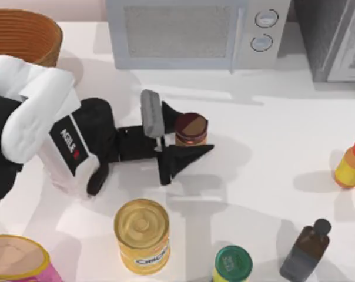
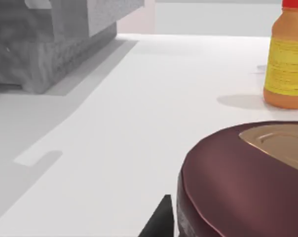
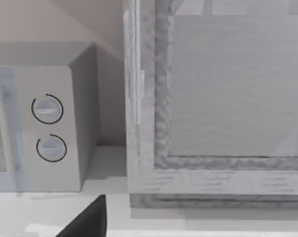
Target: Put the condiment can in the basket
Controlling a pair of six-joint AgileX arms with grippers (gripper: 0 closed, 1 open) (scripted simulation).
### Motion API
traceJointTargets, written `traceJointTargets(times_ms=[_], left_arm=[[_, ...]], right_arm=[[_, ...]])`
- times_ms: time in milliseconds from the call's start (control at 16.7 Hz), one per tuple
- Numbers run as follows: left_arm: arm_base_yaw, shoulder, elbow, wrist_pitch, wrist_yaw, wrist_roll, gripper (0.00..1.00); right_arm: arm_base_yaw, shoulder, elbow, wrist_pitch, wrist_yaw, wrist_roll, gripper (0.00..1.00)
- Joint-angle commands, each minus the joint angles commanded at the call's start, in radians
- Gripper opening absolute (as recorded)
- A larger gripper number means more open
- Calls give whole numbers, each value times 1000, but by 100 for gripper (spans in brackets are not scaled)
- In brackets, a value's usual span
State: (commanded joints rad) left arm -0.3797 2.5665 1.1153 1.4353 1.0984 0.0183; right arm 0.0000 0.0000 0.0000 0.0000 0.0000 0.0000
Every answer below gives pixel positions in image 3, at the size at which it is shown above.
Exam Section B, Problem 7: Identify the grey cabinet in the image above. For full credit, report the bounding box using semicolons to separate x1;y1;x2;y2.
123;0;298;209

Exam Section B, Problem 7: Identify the pale microwave oven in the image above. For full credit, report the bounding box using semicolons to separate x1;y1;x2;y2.
0;41;100;193

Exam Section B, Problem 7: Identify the grey cabinet door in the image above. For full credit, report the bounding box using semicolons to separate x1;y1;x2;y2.
153;0;298;171

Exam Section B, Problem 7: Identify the pale microwave knob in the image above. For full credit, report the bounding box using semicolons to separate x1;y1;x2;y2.
31;93;64;124
36;134;68;163

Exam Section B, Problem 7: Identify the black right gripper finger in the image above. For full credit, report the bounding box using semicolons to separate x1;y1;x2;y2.
55;194;108;237

